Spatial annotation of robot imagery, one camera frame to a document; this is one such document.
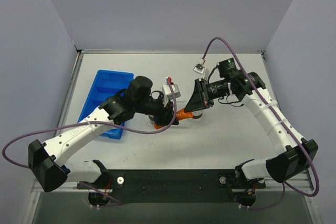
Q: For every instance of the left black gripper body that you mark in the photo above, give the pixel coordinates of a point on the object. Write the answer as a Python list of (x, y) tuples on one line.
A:
[(168, 115)]

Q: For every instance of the clear cup brown base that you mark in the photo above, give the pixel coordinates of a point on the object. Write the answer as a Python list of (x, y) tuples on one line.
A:
[(197, 114)]

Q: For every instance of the orange toothpaste tube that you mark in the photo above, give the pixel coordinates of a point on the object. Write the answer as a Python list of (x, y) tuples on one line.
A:
[(180, 115)]

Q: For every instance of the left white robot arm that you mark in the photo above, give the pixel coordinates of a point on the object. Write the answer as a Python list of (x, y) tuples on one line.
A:
[(49, 160)]

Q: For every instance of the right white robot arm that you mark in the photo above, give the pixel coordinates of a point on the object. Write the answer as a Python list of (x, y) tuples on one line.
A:
[(293, 152)]

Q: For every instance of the blue plastic bin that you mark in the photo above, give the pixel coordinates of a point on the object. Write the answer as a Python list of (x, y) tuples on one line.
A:
[(106, 83)]

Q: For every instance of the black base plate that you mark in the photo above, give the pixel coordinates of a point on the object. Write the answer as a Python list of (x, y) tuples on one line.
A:
[(171, 186)]

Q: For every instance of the aluminium frame rail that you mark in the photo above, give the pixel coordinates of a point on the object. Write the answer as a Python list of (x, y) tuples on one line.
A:
[(301, 181)]

